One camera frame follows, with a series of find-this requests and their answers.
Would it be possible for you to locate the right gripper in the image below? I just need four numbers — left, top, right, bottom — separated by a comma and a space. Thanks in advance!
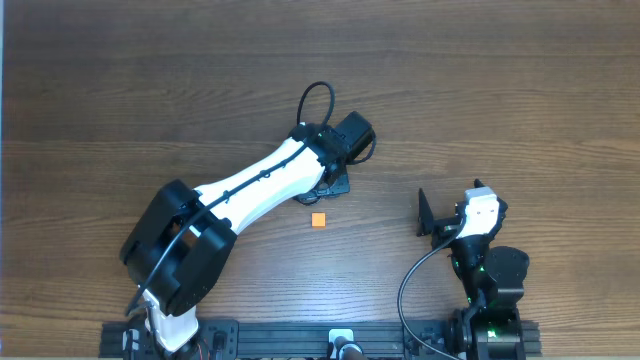
416, 178, 509, 247

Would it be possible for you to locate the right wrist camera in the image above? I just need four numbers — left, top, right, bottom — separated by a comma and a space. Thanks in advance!
457, 186, 501, 240

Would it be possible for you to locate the mounting rail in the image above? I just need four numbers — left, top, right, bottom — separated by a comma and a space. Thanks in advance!
99, 319, 544, 360

